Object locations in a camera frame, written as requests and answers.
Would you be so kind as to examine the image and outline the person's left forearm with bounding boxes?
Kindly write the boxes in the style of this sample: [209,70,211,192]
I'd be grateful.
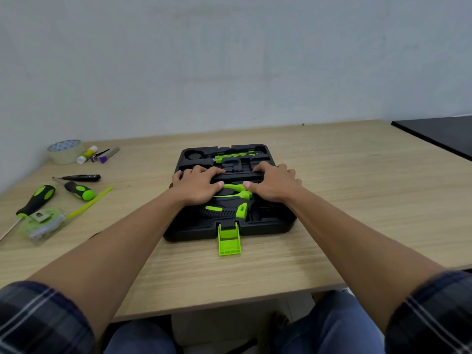
[27,188,186,340]

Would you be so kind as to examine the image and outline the black plastic tool case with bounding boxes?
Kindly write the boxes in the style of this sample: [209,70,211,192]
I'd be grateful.
[163,144,298,243]

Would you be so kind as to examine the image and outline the clear tape roll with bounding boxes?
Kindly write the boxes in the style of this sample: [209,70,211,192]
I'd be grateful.
[47,139,83,165]

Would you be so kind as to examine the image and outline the person's right forearm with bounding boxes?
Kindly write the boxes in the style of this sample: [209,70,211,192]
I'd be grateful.
[285,187,447,333]

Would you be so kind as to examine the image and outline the black tester pen screwdriver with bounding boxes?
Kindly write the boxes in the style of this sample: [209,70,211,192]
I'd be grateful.
[60,174,102,182]

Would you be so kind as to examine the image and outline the black table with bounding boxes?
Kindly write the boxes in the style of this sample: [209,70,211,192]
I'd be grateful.
[391,115,472,162]

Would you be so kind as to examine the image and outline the person's right hand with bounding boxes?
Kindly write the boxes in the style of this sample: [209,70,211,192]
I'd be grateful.
[243,161,303,204]

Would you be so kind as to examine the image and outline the yellow-green plastic strip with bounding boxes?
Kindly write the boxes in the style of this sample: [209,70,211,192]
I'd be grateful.
[66,186,114,219]

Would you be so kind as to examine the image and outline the green tape measure in bag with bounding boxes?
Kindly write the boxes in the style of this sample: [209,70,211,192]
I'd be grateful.
[16,208,69,242]

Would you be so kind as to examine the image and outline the blue jeans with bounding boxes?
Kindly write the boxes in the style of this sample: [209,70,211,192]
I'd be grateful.
[104,289,386,354]

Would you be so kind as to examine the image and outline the dark plaid shirt sleeve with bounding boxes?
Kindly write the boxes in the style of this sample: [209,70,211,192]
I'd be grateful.
[0,280,97,354]
[384,270,472,354]

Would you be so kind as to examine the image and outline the long green black screwdriver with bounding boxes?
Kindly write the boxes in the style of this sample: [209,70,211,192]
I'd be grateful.
[0,184,56,242]

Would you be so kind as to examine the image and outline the black green handled hammer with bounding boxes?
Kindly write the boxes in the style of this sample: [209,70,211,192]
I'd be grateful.
[200,203,249,220]

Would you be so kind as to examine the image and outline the stubby green black screwdriver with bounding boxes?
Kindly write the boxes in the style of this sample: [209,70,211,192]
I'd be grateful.
[52,176,96,202]

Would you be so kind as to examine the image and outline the white yellow glue stick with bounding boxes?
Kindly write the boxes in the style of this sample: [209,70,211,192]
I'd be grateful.
[76,145,99,165]

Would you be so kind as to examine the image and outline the silver purple small case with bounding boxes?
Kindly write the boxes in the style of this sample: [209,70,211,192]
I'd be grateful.
[98,146,121,164]

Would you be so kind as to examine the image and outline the green utility knife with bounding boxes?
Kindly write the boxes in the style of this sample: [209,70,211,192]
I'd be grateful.
[213,151,257,164]

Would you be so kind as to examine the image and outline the green handled pliers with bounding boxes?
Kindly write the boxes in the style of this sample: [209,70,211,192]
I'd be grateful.
[221,184,254,201]

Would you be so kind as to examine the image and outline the person's left hand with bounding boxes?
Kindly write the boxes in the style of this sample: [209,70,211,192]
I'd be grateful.
[172,165,226,207]

